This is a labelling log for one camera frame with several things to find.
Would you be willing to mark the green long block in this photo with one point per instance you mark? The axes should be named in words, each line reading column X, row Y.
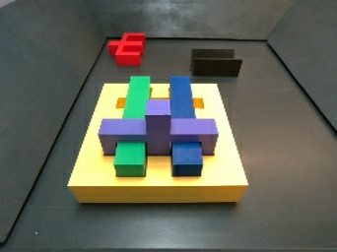
column 130, row 158

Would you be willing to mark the red E-shaped block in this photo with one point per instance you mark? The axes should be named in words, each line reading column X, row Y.
column 128, row 49

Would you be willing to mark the blue long block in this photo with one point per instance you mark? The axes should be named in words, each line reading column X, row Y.
column 187, row 152

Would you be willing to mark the purple cross block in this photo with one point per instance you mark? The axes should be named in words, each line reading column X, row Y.
column 159, row 129

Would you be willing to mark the yellow base board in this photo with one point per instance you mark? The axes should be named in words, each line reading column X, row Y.
column 96, row 184

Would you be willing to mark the black angled stand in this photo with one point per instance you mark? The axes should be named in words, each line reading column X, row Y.
column 215, row 63

